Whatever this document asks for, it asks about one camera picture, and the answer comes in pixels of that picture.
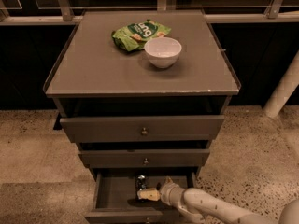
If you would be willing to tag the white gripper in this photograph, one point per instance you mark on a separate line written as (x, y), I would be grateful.
(167, 190)

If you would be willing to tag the silver blue redbull can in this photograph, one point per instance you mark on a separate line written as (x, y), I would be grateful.
(141, 182)

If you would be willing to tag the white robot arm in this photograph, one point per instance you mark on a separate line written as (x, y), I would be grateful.
(194, 204)

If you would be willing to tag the grey middle drawer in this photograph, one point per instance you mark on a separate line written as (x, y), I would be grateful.
(144, 158)

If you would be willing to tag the grey drawer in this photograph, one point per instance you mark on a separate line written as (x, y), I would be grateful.
(115, 202)
(141, 129)
(144, 158)

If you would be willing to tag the grey bottom drawer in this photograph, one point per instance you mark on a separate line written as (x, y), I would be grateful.
(115, 202)

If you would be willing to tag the grey top drawer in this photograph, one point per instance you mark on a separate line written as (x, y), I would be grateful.
(141, 129)

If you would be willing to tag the grey drawer cabinet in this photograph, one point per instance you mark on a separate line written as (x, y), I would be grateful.
(93, 78)

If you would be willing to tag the white ceramic bowl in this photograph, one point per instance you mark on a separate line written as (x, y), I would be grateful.
(163, 52)

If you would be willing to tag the green chip bag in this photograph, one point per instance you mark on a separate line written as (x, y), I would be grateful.
(134, 36)

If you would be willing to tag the white diagonal post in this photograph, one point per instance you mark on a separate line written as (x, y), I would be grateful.
(284, 89)

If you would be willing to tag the metal railing frame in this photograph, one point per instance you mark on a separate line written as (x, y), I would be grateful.
(215, 11)

